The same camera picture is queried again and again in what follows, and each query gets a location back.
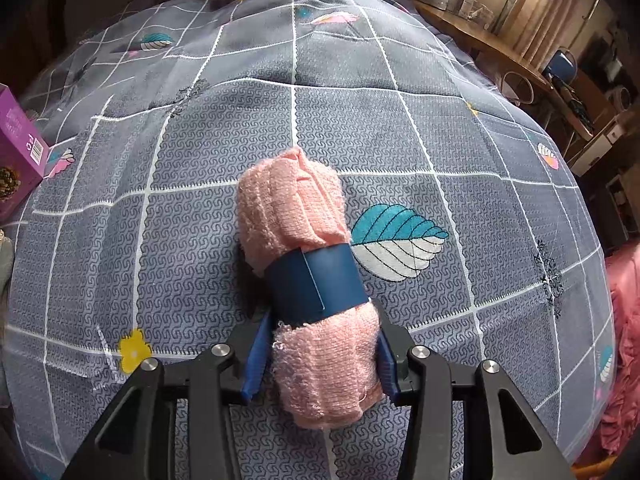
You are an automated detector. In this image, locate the beige floral curtain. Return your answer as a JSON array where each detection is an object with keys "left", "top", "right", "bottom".
[{"left": 495, "top": 0, "right": 601, "bottom": 73}]

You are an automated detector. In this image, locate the purple cardboard box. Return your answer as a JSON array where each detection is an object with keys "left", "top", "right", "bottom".
[{"left": 0, "top": 85, "right": 51, "bottom": 223}]

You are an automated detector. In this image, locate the pink ruffled bedding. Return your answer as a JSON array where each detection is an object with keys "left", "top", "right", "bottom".
[{"left": 597, "top": 240, "right": 640, "bottom": 461}]

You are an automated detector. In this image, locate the blue folding chair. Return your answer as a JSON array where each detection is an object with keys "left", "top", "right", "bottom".
[{"left": 545, "top": 49, "right": 601, "bottom": 131}]

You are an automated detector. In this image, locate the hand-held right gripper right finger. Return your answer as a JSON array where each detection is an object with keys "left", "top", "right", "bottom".
[{"left": 376, "top": 317, "right": 576, "bottom": 480}]

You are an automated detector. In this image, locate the grey checked blanket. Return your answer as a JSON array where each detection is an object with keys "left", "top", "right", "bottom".
[{"left": 0, "top": 0, "right": 616, "bottom": 480}]

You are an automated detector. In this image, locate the pink towel roll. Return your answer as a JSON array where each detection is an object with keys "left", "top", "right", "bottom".
[{"left": 235, "top": 147, "right": 386, "bottom": 431}]

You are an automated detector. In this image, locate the wooden desk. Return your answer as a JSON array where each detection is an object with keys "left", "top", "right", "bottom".
[{"left": 412, "top": 0, "right": 596, "bottom": 141}]

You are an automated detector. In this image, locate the white desk fan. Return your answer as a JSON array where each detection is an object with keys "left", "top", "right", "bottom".
[{"left": 607, "top": 85, "right": 633, "bottom": 111}]

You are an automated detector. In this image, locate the white round wire frame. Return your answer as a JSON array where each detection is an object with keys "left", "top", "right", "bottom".
[{"left": 501, "top": 71, "right": 536, "bottom": 107}]

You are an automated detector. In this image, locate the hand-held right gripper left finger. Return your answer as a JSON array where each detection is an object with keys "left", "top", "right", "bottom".
[{"left": 60, "top": 316, "right": 275, "bottom": 480}]

